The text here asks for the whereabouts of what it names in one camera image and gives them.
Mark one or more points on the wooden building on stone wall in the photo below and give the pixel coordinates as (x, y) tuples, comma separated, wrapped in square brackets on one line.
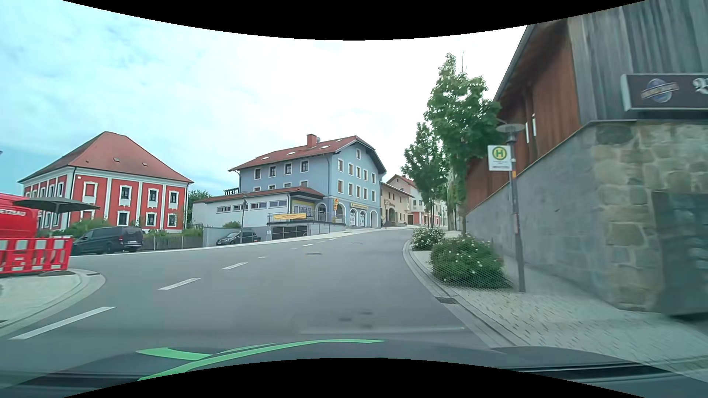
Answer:
[(597, 182)]

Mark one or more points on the bus stop sign on lamp post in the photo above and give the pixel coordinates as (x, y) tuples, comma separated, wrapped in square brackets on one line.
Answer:
[(514, 210)]

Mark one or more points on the cream building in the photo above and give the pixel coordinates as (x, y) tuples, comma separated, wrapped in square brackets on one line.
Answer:
[(394, 204)]

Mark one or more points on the road markings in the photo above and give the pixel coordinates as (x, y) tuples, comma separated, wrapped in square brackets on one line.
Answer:
[(63, 322)]

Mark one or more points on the dark parasol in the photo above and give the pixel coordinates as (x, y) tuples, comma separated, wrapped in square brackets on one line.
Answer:
[(55, 205)]

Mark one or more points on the dark car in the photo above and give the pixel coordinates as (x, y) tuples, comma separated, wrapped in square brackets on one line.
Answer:
[(239, 237)]

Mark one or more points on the car's own bonnet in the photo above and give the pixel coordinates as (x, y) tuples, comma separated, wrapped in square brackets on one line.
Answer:
[(354, 354)]

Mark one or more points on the flowering bush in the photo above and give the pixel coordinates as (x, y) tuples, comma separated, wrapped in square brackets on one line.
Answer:
[(427, 237), (467, 261)]

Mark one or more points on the pale paved pavement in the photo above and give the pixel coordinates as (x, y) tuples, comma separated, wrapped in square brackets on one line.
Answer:
[(33, 293)]

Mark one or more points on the black van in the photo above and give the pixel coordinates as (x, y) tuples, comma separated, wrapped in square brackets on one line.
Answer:
[(108, 239)]

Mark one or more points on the tall green tree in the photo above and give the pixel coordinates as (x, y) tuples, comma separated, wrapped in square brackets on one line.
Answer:
[(462, 116), (426, 163)]

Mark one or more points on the street lamp post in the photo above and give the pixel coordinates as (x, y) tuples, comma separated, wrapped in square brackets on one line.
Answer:
[(242, 218)]

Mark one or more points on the blue building with red roof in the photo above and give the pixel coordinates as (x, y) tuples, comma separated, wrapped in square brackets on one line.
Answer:
[(332, 182)]

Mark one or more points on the red and white barrier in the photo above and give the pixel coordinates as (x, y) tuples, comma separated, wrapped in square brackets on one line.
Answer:
[(33, 254)]

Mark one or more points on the red and white building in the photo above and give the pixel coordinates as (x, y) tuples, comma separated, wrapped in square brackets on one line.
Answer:
[(110, 188)]

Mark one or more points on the grey paved pavement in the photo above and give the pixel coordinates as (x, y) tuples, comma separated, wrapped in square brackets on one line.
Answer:
[(553, 320)]

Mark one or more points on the grey asphalt road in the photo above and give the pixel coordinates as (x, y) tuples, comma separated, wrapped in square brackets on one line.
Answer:
[(310, 287)]

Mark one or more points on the grey fence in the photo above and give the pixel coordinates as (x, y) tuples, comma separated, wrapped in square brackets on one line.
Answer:
[(171, 242)]

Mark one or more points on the pale building with red roof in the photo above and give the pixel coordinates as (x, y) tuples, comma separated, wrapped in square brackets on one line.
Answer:
[(412, 199)]

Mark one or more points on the red vehicle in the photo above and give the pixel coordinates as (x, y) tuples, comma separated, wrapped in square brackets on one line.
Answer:
[(16, 216)]

